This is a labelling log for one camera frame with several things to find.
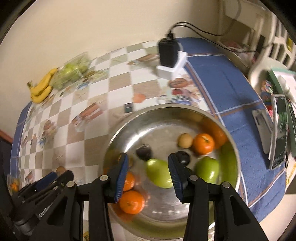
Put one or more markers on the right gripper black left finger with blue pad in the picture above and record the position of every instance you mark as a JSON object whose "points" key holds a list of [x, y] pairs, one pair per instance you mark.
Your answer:
{"points": [[99, 193]]}

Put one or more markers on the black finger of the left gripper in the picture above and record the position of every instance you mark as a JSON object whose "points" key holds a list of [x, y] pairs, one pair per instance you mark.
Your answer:
{"points": [[55, 179]]}

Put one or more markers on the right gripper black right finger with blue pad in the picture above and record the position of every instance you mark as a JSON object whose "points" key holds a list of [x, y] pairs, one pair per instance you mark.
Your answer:
{"points": [[233, 220]]}

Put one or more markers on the orange tangerine edge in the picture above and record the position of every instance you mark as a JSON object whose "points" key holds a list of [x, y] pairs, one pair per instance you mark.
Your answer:
{"points": [[129, 182]]}

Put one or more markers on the orange tangerine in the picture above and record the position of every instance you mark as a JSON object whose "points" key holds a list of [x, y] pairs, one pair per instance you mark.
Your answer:
{"points": [[132, 202], [203, 144]]}

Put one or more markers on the small dark cherry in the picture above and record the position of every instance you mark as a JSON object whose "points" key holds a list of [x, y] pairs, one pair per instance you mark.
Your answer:
{"points": [[144, 152]]}

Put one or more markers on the small green mango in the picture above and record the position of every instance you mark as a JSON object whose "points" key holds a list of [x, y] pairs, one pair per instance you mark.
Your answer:
{"points": [[158, 173]]}

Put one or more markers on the tan longan fruit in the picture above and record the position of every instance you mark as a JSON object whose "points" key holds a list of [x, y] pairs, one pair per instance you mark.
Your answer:
{"points": [[185, 140]]}

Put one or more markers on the checkered printed tablecloth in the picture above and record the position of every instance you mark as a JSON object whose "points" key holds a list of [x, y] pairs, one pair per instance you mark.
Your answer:
{"points": [[69, 128]]}

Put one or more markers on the lower yellow banana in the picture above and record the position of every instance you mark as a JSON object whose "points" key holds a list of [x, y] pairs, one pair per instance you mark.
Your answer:
{"points": [[40, 98]]}

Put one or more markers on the yellow banana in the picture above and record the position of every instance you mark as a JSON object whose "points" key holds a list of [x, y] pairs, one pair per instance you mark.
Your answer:
{"points": [[43, 84], [40, 98]]}

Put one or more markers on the large steel bowl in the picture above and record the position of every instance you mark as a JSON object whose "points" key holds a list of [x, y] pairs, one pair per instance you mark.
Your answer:
{"points": [[166, 144]]}

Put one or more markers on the upper yellow banana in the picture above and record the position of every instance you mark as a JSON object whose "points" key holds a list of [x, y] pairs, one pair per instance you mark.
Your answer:
{"points": [[43, 84]]}

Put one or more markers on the grey phone stand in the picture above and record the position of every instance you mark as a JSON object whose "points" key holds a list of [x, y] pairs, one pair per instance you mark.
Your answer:
{"points": [[264, 127]]}

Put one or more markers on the smartphone on stand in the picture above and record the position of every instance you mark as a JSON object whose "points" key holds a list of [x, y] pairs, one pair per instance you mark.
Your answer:
{"points": [[278, 146]]}

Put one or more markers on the clear box of green fruit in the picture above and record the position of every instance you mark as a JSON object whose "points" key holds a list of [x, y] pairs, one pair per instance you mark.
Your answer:
{"points": [[71, 71]]}

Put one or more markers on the colourful snack can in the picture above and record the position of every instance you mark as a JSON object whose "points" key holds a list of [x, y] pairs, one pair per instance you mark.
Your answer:
{"points": [[266, 92]]}

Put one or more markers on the black power adapter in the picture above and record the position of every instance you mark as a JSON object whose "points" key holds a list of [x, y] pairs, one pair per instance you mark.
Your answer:
{"points": [[168, 50]]}

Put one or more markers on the white plastic chair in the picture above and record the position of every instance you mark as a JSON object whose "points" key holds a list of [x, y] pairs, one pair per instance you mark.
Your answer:
{"points": [[254, 39]]}

